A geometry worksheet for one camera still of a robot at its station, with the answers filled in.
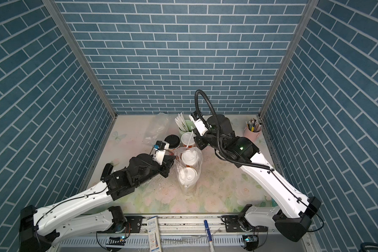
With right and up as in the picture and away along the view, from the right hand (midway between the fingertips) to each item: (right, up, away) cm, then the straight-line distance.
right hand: (196, 130), depth 66 cm
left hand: (-8, -13, +4) cm, 16 cm away
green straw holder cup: (-4, +2, +34) cm, 34 cm away
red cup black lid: (-12, -6, +19) cm, 23 cm away
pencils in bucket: (+35, +2, +30) cm, 46 cm away
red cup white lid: (-6, -5, +21) cm, 22 cm away
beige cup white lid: (-4, -22, +4) cm, 23 cm away
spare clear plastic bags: (-27, 0, +42) cm, 50 cm away
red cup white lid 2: (-4, -14, +12) cm, 18 cm away
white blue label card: (-18, -49, +2) cm, 53 cm away
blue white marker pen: (+6, -48, +4) cm, 49 cm away
